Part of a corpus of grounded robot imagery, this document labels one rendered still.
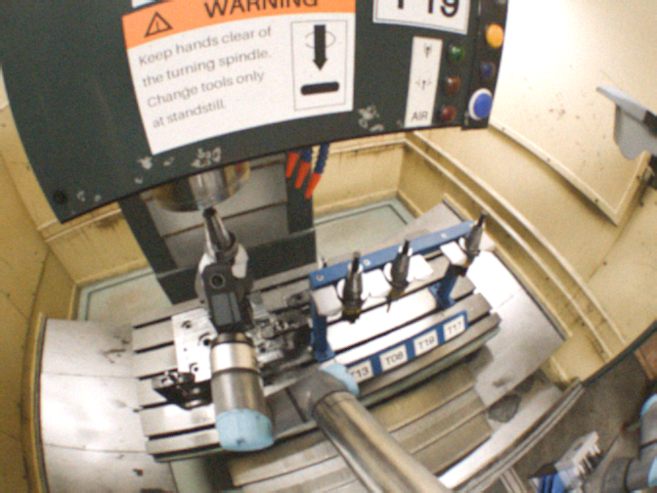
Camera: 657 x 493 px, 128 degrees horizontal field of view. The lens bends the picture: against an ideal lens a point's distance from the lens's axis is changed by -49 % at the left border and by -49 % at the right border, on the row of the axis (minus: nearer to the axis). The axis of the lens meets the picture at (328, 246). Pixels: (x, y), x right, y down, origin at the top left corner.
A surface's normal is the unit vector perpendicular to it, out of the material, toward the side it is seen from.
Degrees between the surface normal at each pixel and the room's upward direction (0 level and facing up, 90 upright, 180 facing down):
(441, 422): 8
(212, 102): 90
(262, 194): 89
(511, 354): 24
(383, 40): 90
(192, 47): 90
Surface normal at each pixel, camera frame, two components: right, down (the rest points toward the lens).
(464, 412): 0.13, -0.73
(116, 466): 0.37, -0.76
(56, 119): 0.39, 0.66
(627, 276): -0.92, 0.27
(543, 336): -0.38, -0.52
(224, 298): 0.26, 0.22
